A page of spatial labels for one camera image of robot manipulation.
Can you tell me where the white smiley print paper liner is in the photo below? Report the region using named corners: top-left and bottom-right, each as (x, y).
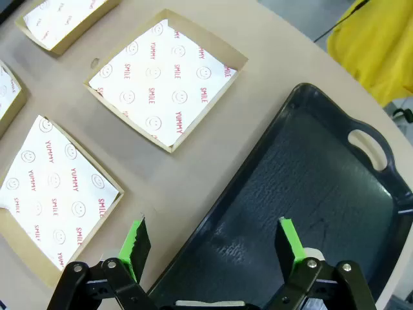
top-left (0, 66), bottom-right (22, 120)
top-left (0, 116), bottom-right (119, 271)
top-left (24, 0), bottom-right (108, 51)
top-left (88, 19), bottom-right (239, 148)

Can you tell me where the black floor cable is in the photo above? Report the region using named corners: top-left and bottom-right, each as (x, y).
top-left (313, 0), bottom-right (369, 43)

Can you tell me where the person in yellow hoodie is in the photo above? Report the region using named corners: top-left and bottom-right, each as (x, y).
top-left (327, 0), bottom-right (413, 107)

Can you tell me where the black chair caster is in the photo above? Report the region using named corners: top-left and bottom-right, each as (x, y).
top-left (392, 108), bottom-right (413, 124)

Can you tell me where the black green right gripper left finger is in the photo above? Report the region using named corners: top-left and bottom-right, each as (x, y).
top-left (46, 212), bottom-right (162, 310)

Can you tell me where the brown cardboard box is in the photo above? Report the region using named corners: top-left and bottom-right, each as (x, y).
top-left (0, 115), bottom-right (125, 288)
top-left (15, 0), bottom-right (122, 56)
top-left (83, 8), bottom-right (248, 153)
top-left (0, 59), bottom-right (27, 140)

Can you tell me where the large black serving tray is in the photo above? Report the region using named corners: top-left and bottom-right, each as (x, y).
top-left (146, 83), bottom-right (413, 310)

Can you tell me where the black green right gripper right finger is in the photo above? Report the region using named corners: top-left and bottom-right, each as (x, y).
top-left (257, 216), bottom-right (378, 310)

